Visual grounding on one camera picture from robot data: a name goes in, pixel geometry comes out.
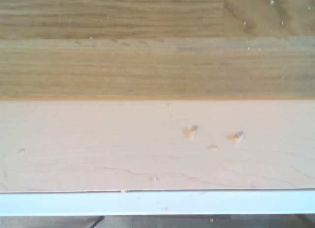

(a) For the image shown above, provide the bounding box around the black stand leg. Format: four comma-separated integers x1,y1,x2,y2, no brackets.
89,215,106,228

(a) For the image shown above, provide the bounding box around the large cereal piece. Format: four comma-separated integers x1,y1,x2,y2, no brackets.
184,125,199,138
231,130,245,143

